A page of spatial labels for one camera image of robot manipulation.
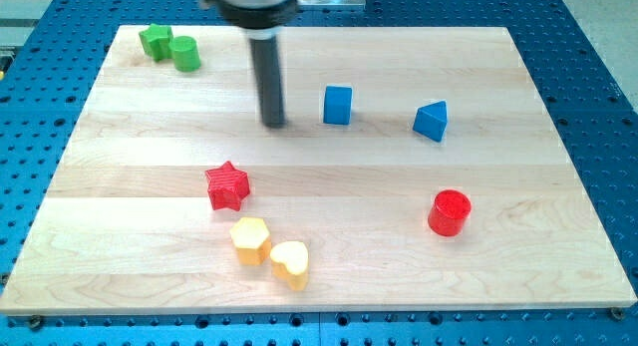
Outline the red cylinder block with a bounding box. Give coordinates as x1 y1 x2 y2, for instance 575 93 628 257
428 189 472 237

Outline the yellow hexagon block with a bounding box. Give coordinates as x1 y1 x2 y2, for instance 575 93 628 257
229 217 271 265

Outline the light wooden board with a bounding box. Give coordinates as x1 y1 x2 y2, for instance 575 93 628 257
1 25 636 315

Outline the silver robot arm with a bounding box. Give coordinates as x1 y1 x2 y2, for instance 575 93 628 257
198 0 298 128

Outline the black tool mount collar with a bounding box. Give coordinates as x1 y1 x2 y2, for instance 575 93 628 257
215 0 298 30

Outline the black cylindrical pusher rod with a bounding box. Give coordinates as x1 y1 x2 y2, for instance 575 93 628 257
249 36 286 128

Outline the yellow heart block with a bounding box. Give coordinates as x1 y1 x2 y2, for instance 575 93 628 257
270 241 309 291

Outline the blue cube block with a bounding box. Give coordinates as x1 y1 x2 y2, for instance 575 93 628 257
323 86 353 125

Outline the blue triangular prism block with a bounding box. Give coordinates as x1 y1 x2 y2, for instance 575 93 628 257
412 101 448 143

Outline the red star block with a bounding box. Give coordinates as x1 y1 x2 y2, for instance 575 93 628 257
204 161 250 211

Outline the green star block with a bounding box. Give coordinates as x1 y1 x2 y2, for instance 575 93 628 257
139 24 173 61

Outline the green cylinder block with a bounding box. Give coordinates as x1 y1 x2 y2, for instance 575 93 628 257
168 36 201 72

